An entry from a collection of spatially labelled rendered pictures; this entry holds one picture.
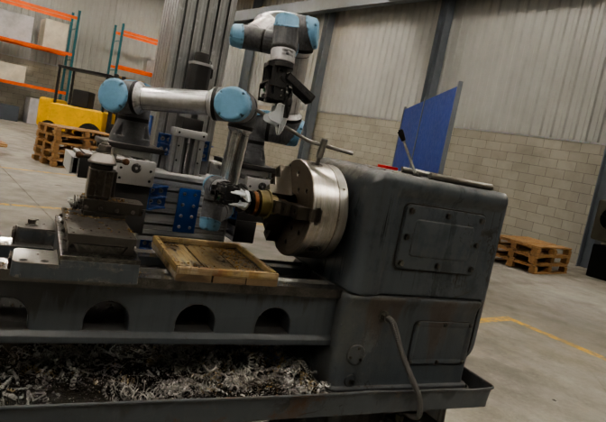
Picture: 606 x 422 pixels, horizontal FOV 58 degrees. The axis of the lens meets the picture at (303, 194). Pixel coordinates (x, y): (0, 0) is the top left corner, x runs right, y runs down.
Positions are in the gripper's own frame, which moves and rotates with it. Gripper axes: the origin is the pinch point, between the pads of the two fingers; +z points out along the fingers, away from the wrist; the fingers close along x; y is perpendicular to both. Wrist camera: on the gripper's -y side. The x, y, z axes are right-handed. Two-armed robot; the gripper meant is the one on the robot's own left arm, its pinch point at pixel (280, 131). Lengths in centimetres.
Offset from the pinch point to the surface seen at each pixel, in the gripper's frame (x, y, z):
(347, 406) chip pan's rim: 9, -28, 79
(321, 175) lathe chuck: 1.7, -14.6, 11.3
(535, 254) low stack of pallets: -433, -644, 20
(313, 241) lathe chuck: 1.8, -14.2, 31.7
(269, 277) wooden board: 3.9, 0.1, 43.3
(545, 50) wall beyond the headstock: -654, -895, -429
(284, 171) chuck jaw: -12.3, -8.5, 10.3
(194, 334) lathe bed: -2, 18, 61
